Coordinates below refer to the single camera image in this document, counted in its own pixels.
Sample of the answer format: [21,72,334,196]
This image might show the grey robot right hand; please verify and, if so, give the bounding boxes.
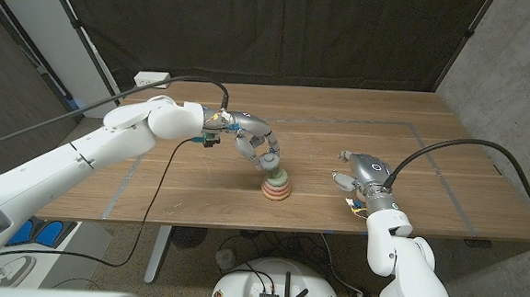
[328,149,404,218]

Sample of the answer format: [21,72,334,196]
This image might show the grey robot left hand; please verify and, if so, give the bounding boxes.
[198,107,284,174]

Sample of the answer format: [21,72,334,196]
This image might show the grey toy disc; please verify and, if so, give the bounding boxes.
[258,151,282,173]

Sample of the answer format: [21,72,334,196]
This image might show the green toy disc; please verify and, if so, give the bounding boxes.
[265,166,291,189]

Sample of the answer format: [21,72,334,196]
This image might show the coral red toy disc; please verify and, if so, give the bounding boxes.
[260,187,293,200]

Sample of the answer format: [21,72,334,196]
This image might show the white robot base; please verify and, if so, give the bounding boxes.
[209,254,346,297]

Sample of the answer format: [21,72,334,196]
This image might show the orange toy disc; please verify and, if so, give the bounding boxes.
[260,191,293,203]

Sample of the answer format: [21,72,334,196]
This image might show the grey tape outline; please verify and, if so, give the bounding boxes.
[101,103,487,244]

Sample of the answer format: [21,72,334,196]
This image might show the black backdrop curtain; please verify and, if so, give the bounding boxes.
[44,0,491,120]

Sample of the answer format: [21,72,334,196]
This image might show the white power strip box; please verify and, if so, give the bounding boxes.
[132,70,173,90]

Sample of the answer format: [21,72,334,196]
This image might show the small black floor fan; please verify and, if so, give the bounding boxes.
[169,224,209,251]

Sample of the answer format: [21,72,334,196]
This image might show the round grey floor object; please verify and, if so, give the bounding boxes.
[214,247,237,271]

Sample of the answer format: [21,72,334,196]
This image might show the white table leg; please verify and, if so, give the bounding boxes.
[144,223,174,285]

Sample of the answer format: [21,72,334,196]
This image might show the black backdrop stand pole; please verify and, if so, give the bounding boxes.
[34,0,132,107]
[431,0,496,97]

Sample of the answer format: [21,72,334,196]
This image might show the white floor platform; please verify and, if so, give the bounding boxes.
[0,214,115,295]

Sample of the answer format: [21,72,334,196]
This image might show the blue foot pedal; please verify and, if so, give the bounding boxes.
[32,218,77,250]
[6,218,36,248]

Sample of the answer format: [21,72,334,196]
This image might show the grey and white shoe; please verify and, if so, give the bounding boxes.
[0,253,37,291]

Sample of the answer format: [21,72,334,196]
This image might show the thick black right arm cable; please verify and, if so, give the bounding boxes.
[379,133,530,232]

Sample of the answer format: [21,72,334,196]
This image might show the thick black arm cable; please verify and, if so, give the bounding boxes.
[379,133,530,232]
[0,63,232,171]

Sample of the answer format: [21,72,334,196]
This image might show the thin black left wrist cable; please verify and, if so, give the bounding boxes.
[0,126,196,278]

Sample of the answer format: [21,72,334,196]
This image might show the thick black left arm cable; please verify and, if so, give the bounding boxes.
[0,63,232,171]

